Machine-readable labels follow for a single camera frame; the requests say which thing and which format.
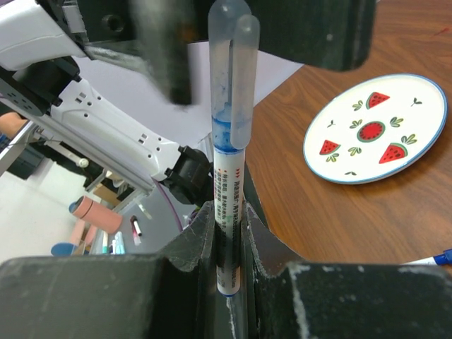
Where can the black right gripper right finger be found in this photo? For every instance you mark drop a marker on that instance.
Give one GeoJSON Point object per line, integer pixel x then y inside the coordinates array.
{"type": "Point", "coordinates": [289, 297]}

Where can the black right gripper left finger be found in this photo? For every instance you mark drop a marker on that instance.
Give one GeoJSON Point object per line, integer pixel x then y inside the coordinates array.
{"type": "Point", "coordinates": [168, 294]}

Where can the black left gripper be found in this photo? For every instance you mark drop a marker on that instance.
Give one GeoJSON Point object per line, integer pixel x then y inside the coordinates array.
{"type": "Point", "coordinates": [149, 37]}

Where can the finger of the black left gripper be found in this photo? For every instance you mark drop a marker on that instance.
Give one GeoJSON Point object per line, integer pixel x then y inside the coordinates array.
{"type": "Point", "coordinates": [329, 34]}

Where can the small clear plastic cap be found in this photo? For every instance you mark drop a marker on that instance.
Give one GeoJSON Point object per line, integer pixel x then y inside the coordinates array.
{"type": "Point", "coordinates": [233, 37]}

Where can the purple capped pen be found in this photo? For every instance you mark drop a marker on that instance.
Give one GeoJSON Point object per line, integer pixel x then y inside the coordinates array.
{"type": "Point", "coordinates": [228, 170]}

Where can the white pen blue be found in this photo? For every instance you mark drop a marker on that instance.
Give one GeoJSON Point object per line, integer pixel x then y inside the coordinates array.
{"type": "Point", "coordinates": [428, 261]}

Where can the blue pen cap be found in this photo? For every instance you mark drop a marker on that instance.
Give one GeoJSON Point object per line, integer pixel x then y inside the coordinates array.
{"type": "Point", "coordinates": [444, 259]}

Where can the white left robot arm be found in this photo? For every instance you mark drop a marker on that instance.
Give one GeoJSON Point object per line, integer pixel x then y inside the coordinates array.
{"type": "Point", "coordinates": [40, 41]}

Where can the watermelon pattern plate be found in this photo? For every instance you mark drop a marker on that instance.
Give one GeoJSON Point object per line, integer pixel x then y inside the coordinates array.
{"type": "Point", "coordinates": [375, 129]}

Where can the aluminium frame rail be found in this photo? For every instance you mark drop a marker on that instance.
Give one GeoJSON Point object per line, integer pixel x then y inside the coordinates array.
{"type": "Point", "coordinates": [30, 133]}

